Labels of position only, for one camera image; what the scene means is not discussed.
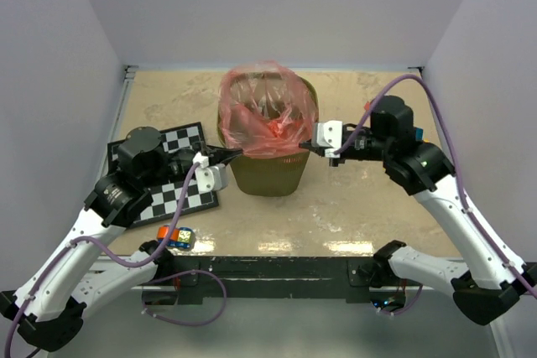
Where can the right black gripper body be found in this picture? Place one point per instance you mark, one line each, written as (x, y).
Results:
(336, 161)

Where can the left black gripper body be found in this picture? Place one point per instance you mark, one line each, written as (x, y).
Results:
(205, 149)

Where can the olive green mesh trash bin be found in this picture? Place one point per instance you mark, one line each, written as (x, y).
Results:
(271, 177)

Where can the red plastic trash bag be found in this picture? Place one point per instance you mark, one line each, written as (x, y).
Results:
(266, 110)

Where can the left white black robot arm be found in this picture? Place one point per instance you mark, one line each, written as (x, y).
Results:
(83, 275)

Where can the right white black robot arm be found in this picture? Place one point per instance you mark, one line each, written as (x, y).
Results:
(490, 278)

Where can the orange blue toy car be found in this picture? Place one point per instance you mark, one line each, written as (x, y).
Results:
(182, 237)

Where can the colourful toy block stack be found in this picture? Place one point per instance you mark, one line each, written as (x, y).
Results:
(419, 134)

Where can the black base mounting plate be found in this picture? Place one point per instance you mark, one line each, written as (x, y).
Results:
(351, 279)

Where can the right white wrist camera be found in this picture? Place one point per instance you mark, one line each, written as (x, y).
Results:
(329, 134)

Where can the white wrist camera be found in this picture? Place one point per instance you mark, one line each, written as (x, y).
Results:
(329, 134)
(209, 178)

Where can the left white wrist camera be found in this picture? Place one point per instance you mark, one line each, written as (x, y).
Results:
(209, 178)

